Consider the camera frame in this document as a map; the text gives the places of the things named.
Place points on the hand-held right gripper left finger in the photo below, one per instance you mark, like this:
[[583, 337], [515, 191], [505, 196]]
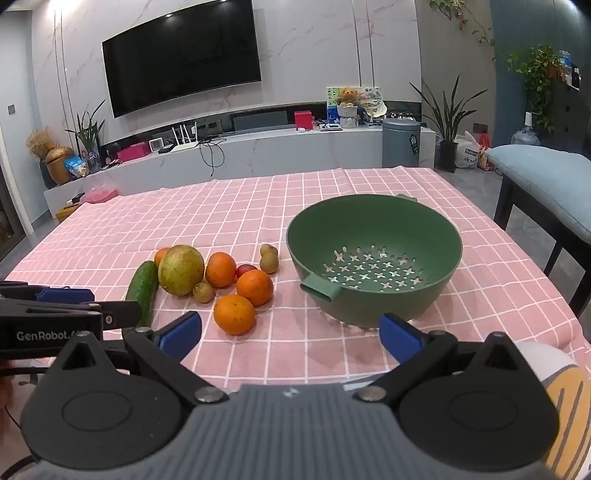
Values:
[[181, 333]]

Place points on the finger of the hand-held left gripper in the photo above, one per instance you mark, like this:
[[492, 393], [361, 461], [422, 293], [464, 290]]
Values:
[[122, 314], [64, 295]]

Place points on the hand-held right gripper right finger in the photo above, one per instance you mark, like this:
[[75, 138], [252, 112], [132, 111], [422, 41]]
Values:
[[398, 336]]

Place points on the green cucumber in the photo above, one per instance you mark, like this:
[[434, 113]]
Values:
[[142, 288]]

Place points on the brown kiwi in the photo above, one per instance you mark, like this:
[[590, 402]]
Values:
[[268, 249], [269, 264], [203, 292]]

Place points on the orange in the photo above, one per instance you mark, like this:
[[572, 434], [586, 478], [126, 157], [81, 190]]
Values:
[[234, 314], [255, 288], [220, 270], [161, 257]]

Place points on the green colander bowl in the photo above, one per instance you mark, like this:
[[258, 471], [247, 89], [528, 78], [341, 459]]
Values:
[[415, 240]]

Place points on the yellow box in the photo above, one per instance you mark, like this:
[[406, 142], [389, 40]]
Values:
[[66, 211]]

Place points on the pink plastic bag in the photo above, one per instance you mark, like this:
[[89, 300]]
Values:
[[100, 194]]

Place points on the blue snack bag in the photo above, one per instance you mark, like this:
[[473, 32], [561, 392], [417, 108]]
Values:
[[76, 167]]

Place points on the golden vase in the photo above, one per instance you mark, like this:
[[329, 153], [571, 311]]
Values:
[[59, 165]]

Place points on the pink checked tablecloth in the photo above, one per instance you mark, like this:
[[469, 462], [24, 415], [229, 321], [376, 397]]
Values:
[[277, 217]]

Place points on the dried flower bunch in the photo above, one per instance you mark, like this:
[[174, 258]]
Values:
[[39, 142]]

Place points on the pink box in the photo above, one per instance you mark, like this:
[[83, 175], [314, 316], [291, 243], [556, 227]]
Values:
[[133, 153]]

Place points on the green plant in glass vase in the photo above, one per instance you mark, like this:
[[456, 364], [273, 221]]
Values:
[[87, 134]]

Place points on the small white clock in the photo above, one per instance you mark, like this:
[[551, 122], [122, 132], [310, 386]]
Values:
[[157, 145]]

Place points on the dark wooden chair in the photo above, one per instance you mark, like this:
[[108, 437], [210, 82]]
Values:
[[505, 198]]

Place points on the white router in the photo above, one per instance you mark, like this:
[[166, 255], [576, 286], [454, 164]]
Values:
[[182, 144]]

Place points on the printed white cloth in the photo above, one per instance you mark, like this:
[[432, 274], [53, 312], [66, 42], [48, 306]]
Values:
[[570, 397]]

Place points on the long-leaved potted plant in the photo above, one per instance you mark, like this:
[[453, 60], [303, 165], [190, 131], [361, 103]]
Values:
[[448, 152]]

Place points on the grey trash can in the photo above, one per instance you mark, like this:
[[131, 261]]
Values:
[[399, 143]]

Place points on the white plastic bags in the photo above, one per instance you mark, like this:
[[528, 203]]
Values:
[[468, 152]]

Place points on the grey marble television console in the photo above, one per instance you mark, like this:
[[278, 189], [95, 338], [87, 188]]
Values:
[[277, 154]]

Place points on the light blue cushion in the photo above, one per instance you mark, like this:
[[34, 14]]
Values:
[[545, 180]]

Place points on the blue box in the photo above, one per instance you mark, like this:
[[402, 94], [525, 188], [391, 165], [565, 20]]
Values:
[[333, 120]]

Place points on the red box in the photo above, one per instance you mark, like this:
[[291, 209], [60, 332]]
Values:
[[303, 120]]

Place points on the large water bottle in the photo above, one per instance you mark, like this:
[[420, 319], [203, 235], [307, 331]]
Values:
[[525, 136]]

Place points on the colourful painting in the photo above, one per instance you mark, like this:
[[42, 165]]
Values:
[[369, 99]]

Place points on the brown teddy bear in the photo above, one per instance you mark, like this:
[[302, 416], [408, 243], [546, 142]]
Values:
[[348, 96]]

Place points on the bushy green potted plant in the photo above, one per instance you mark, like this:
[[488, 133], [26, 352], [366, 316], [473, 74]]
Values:
[[538, 74]]

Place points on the hanging vine plant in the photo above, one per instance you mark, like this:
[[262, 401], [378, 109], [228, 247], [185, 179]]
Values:
[[455, 9]]

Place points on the black wall television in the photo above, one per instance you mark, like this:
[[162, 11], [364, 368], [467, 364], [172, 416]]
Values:
[[180, 55]]

